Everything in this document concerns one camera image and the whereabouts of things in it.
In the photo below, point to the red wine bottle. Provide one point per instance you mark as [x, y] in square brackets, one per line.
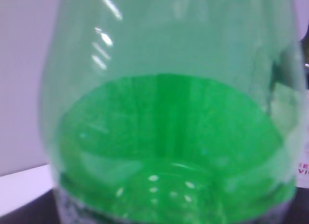
[302, 180]

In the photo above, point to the green sprite bottle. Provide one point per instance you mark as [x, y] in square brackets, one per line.
[173, 111]

